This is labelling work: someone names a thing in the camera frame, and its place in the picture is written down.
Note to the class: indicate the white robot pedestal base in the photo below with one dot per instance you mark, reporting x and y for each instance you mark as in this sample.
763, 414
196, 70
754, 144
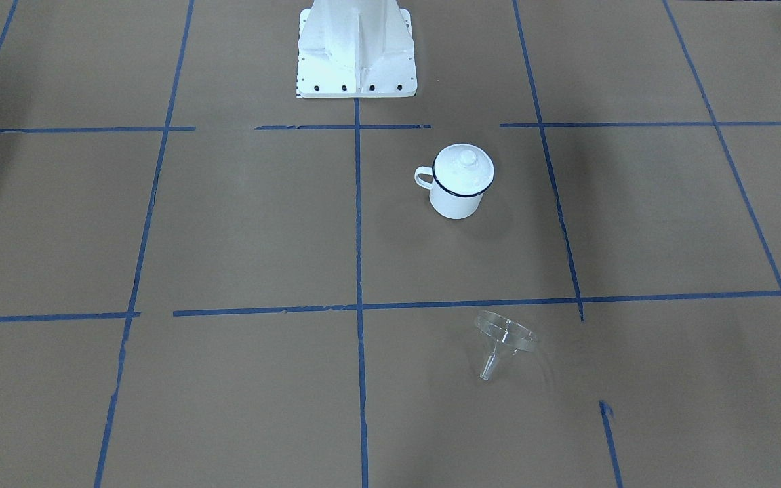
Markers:
349, 49

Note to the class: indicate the white cup lid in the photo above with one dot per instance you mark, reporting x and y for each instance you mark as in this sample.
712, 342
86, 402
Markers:
463, 170

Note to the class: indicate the clear plastic funnel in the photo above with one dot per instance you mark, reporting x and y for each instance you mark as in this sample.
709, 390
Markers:
503, 338

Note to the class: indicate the white enamel cup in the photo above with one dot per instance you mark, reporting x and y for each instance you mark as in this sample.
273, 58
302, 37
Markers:
446, 204

